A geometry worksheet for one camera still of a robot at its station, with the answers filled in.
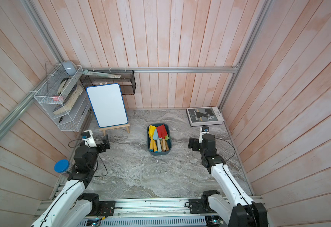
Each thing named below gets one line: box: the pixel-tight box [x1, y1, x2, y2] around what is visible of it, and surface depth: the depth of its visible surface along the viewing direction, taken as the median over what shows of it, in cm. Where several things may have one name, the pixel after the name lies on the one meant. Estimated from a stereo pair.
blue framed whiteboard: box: [86, 83, 129, 129], surface depth 92 cm
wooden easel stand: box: [98, 123, 131, 137], surface depth 102 cm
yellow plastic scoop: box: [148, 124, 157, 152], surface depth 100 cm
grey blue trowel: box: [153, 128, 163, 153], surface depth 99 cm
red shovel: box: [156, 124, 168, 151], surface depth 100 cm
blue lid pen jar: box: [53, 158, 70, 173], surface depth 70 cm
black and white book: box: [186, 105, 225, 127], surface depth 113 cm
